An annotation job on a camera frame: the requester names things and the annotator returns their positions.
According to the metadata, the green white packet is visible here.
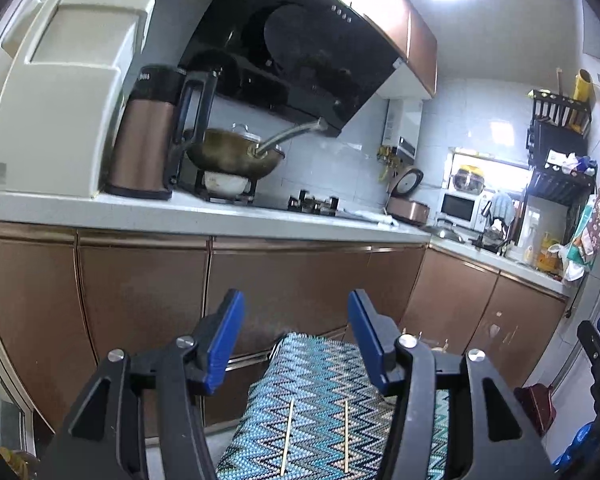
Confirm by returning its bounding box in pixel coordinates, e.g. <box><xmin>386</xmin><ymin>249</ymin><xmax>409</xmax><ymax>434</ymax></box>
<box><xmin>560</xmin><ymin>200</ymin><xmax>596</xmax><ymax>282</ymax></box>

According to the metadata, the wok with metal handle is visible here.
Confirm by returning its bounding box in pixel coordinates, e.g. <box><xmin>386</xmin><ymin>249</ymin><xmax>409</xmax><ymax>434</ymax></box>
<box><xmin>185</xmin><ymin>117</ymin><xmax>328</xmax><ymax>181</ymax></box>

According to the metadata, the brown rice cooker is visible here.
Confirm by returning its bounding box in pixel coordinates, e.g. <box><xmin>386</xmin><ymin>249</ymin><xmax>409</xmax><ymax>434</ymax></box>
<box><xmin>385</xmin><ymin>166</ymin><xmax>431</xmax><ymax>226</ymax></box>

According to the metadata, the white pot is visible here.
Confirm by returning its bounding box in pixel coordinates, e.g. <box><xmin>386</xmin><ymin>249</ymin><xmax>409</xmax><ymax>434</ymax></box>
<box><xmin>203</xmin><ymin>170</ymin><xmax>246</xmax><ymax>197</ymax></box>

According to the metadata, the yellow oil bottle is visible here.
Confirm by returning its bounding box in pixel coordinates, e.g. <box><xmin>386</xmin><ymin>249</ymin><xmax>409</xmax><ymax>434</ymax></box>
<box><xmin>536</xmin><ymin>232</ymin><xmax>562</xmax><ymax>274</ymax></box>

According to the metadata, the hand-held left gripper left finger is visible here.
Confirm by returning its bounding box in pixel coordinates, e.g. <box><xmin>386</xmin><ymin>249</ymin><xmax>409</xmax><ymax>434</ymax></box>
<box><xmin>37</xmin><ymin>289</ymin><xmax>246</xmax><ymax>480</ymax></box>

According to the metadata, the dark red dustpan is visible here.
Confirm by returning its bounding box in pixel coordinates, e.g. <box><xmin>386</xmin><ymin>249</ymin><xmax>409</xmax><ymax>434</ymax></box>
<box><xmin>514</xmin><ymin>384</ymin><xmax>557</xmax><ymax>437</ymax></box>

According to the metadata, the white kitchen countertop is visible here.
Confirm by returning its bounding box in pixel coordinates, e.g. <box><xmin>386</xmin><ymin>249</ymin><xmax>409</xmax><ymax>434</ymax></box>
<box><xmin>0</xmin><ymin>187</ymin><xmax>576</xmax><ymax>298</ymax></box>

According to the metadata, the cream white appliance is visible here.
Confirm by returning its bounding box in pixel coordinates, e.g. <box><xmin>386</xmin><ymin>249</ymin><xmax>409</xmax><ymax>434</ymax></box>
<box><xmin>0</xmin><ymin>0</ymin><xmax>156</xmax><ymax>198</ymax></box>

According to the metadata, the brown upper kitchen cabinet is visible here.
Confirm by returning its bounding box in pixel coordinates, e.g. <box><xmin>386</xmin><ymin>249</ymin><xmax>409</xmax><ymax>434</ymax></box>
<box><xmin>300</xmin><ymin>0</ymin><xmax>438</xmax><ymax>98</ymax></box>

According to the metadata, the white water heater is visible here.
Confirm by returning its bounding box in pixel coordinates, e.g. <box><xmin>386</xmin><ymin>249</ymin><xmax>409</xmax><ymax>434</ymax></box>
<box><xmin>382</xmin><ymin>99</ymin><xmax>423</xmax><ymax>158</ymax></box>

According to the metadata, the brown base kitchen cabinet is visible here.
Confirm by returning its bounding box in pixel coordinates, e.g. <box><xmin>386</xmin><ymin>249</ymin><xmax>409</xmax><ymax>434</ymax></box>
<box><xmin>0</xmin><ymin>220</ymin><xmax>568</xmax><ymax>441</ymax></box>

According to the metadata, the bright kitchen window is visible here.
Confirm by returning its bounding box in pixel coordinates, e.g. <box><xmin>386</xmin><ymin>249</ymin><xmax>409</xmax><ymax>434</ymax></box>
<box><xmin>450</xmin><ymin>152</ymin><xmax>531</xmax><ymax>196</ymax></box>

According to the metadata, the grey blue hanging cloth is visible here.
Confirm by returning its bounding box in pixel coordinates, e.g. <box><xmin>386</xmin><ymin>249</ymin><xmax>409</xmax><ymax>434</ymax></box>
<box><xmin>482</xmin><ymin>192</ymin><xmax>516</xmax><ymax>226</ymax></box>

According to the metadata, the black dish rack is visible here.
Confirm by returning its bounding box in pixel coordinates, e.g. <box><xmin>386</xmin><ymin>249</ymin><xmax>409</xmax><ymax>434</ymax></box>
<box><xmin>525</xmin><ymin>89</ymin><xmax>598</xmax><ymax>206</ymax></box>

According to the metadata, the zigzag patterned table mat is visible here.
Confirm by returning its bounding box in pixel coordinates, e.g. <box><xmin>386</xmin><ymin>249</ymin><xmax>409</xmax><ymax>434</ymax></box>
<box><xmin>215</xmin><ymin>332</ymin><xmax>451</xmax><ymax>480</ymax></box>

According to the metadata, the black gas stove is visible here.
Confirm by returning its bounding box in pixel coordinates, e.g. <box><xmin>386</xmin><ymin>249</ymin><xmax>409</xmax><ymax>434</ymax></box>
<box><xmin>195</xmin><ymin>167</ymin><xmax>381</xmax><ymax>221</ymax></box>

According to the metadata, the yellow canister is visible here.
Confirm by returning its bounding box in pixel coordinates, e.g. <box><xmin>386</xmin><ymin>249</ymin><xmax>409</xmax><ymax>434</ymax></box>
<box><xmin>574</xmin><ymin>69</ymin><xmax>592</xmax><ymax>103</ymax></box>

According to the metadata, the white microwave oven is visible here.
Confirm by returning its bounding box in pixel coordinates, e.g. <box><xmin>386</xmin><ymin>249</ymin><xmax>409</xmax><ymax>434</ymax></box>
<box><xmin>439</xmin><ymin>190</ymin><xmax>483</xmax><ymax>226</ymax></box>

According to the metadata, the amber plastic bottle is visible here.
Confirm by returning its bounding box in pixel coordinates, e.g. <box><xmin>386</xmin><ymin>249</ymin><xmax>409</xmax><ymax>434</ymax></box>
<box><xmin>0</xmin><ymin>447</ymin><xmax>38</xmax><ymax>479</ymax></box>

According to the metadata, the copper kettle black handle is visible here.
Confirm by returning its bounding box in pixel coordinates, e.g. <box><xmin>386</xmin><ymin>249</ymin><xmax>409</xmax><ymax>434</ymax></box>
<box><xmin>102</xmin><ymin>64</ymin><xmax>218</xmax><ymax>201</ymax></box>

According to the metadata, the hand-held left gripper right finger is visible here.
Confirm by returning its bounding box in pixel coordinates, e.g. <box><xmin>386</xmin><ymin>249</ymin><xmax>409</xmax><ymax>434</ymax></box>
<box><xmin>347</xmin><ymin>289</ymin><xmax>556</xmax><ymax>480</ymax></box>

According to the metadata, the black range hood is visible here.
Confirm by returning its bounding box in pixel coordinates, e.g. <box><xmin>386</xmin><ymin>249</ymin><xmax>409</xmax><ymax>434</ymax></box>
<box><xmin>177</xmin><ymin>0</ymin><xmax>406</xmax><ymax>138</ymax></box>

